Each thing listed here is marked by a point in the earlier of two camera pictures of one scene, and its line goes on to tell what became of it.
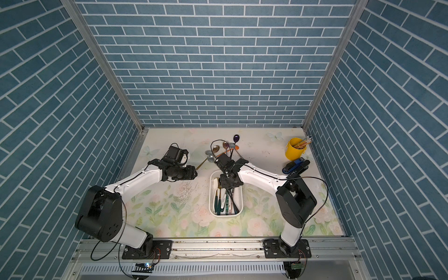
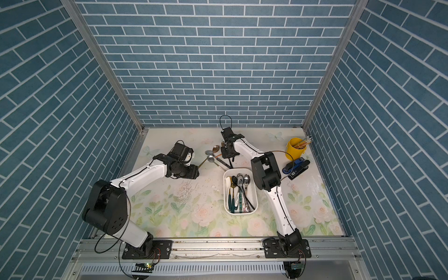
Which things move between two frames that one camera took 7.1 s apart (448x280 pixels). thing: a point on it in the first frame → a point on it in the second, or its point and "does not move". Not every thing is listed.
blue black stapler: [296, 167] does not move
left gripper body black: [185, 172] does not move
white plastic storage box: [224, 202] → [252, 188]
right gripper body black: [226, 182] → [226, 153]
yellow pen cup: [292, 153] does not move
